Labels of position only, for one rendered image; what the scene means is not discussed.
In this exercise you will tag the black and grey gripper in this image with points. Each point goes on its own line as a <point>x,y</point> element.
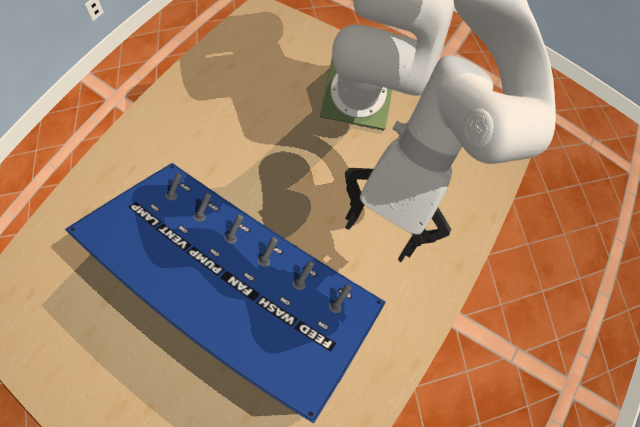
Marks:
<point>402,192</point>

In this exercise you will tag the blue switch panel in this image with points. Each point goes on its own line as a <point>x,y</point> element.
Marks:
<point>227,293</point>

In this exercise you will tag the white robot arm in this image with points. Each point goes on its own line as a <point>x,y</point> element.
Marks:
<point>492,127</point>

